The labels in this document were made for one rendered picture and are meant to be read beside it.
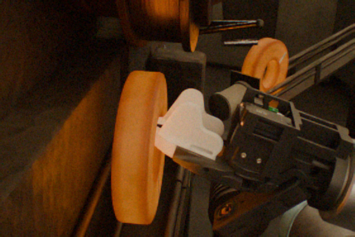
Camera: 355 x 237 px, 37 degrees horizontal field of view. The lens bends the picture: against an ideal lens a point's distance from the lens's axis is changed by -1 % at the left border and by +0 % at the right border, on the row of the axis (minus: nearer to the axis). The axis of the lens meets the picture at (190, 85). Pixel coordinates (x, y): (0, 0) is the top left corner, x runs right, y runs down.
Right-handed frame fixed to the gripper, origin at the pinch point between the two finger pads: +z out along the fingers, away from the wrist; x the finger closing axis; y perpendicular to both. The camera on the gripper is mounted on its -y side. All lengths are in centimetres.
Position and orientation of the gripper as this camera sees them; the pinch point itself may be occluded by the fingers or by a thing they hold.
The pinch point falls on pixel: (144, 129)
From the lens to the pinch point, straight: 55.3
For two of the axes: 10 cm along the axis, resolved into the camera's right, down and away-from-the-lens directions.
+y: 3.4, -8.7, -3.5
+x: -0.8, 3.4, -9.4
